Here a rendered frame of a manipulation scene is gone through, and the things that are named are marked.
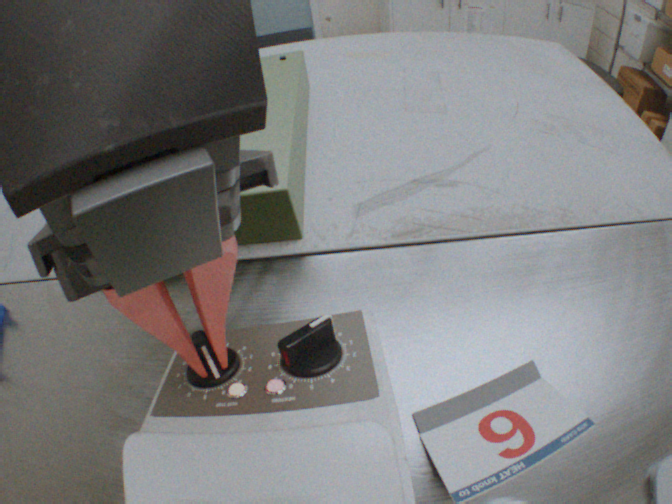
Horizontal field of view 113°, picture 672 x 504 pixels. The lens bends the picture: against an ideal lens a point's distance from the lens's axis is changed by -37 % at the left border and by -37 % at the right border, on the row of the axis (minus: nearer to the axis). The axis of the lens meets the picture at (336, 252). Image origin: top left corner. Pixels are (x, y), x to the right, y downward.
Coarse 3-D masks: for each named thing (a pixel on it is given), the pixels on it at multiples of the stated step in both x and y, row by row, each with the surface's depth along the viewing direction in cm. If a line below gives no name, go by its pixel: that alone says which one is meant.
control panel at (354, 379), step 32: (352, 320) 20; (256, 352) 19; (352, 352) 18; (192, 384) 17; (224, 384) 17; (256, 384) 16; (288, 384) 16; (320, 384) 16; (352, 384) 15; (160, 416) 15; (192, 416) 15
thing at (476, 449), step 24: (504, 408) 18; (528, 408) 17; (552, 408) 16; (456, 432) 18; (480, 432) 17; (504, 432) 16; (528, 432) 15; (552, 432) 15; (456, 456) 16; (480, 456) 15; (504, 456) 15; (456, 480) 14
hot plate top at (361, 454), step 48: (144, 432) 12; (240, 432) 12; (288, 432) 12; (336, 432) 12; (384, 432) 12; (144, 480) 11; (192, 480) 11; (240, 480) 11; (288, 480) 11; (336, 480) 11; (384, 480) 10
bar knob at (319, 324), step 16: (320, 320) 18; (288, 336) 17; (304, 336) 17; (320, 336) 17; (288, 352) 16; (304, 352) 17; (320, 352) 17; (336, 352) 17; (288, 368) 17; (304, 368) 16; (320, 368) 16
